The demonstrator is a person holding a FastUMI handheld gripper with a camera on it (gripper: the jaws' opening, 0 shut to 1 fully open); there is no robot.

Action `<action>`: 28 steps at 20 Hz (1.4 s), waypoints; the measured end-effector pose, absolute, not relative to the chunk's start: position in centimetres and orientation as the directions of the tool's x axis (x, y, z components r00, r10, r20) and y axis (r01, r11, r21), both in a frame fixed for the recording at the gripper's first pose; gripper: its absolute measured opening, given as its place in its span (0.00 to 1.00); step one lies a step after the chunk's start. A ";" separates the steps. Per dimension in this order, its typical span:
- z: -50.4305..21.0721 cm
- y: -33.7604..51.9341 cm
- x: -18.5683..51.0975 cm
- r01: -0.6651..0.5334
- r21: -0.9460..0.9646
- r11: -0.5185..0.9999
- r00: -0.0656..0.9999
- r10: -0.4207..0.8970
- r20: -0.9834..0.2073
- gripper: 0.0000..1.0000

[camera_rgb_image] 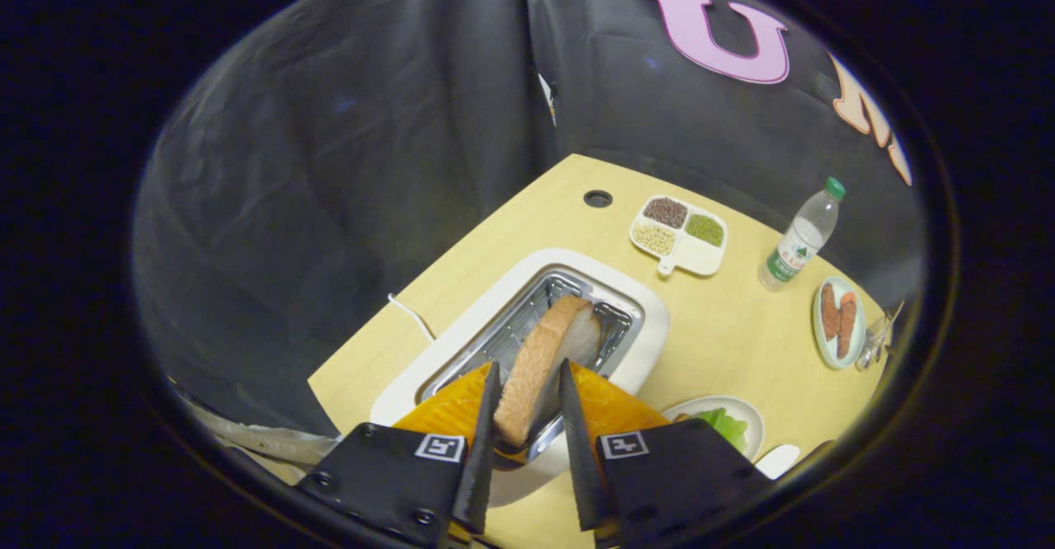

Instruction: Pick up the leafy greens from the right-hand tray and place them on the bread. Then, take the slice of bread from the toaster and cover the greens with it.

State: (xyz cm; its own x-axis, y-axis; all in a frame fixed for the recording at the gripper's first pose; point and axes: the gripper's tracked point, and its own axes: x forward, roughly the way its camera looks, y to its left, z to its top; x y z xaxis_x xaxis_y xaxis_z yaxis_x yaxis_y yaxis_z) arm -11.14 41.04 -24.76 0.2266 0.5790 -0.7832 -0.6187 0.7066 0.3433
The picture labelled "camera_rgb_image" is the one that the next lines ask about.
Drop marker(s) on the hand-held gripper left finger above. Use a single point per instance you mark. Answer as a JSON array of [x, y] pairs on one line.
[[387, 475]]

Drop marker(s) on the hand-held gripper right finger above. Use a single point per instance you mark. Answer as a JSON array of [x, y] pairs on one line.
[[668, 475]]

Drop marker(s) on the green lettuce leaf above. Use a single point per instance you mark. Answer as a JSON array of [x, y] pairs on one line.
[[725, 429]]

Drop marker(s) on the toasted bread slice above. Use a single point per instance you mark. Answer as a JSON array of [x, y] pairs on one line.
[[536, 368]]

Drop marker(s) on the grey round plate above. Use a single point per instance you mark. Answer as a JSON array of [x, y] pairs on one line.
[[754, 421]]

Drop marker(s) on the white plate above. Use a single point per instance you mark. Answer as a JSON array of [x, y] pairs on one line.
[[779, 460]]

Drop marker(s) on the person's beige jacket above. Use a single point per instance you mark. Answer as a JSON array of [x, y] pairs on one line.
[[272, 443]]

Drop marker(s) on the white toaster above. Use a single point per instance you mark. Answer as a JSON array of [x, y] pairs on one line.
[[651, 322]]

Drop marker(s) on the white divided seasoning tray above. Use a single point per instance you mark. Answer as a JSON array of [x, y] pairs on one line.
[[696, 256]]

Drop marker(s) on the brown meat piece orange edge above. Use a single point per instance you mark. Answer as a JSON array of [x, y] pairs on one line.
[[847, 326]]

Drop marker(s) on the teal oval plate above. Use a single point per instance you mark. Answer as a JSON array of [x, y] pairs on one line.
[[860, 330]]

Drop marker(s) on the clear water bottle green cap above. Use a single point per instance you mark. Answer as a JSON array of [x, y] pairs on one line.
[[795, 244]]

